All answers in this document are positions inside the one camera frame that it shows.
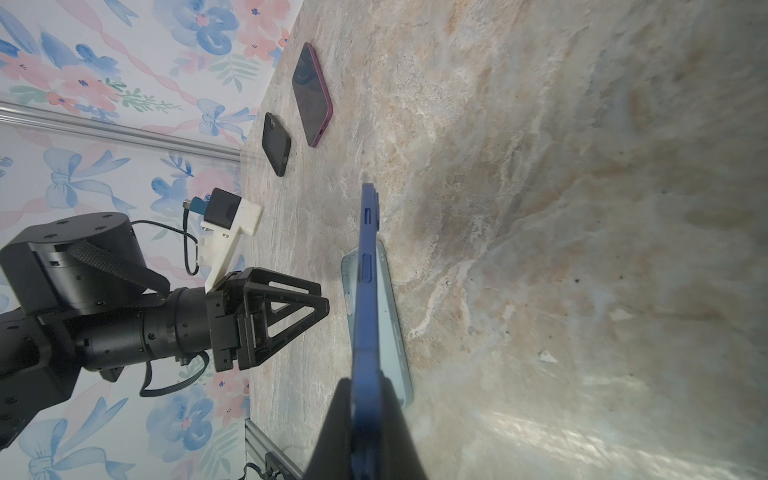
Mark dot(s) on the light blue phone case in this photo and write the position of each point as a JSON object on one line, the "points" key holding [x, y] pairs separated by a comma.
{"points": [[393, 356]]}

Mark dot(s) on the black phone case with camera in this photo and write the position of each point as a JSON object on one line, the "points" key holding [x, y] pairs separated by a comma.
{"points": [[276, 144]]}

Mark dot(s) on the phone with pink edge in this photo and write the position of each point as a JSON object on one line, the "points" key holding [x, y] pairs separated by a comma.
{"points": [[312, 96]]}

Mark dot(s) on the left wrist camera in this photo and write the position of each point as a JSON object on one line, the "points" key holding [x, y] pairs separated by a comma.
{"points": [[225, 218]]}

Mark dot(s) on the aluminium rail frame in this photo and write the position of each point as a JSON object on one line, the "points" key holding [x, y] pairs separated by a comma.
{"points": [[264, 459]]}

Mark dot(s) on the blue phone black screen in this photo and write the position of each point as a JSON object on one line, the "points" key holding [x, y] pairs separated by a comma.
{"points": [[366, 392]]}

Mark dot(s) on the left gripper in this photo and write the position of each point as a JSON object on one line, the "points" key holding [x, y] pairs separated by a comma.
{"points": [[255, 299]]}

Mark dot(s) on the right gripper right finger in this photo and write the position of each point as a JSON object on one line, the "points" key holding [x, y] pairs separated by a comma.
{"points": [[398, 455]]}

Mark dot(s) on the left corner aluminium post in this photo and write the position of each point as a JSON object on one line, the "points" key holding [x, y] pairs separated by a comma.
{"points": [[34, 118]]}

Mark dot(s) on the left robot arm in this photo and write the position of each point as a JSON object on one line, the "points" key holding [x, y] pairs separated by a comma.
{"points": [[87, 301]]}

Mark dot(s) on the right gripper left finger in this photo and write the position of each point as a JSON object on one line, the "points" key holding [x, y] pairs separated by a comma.
{"points": [[331, 459]]}

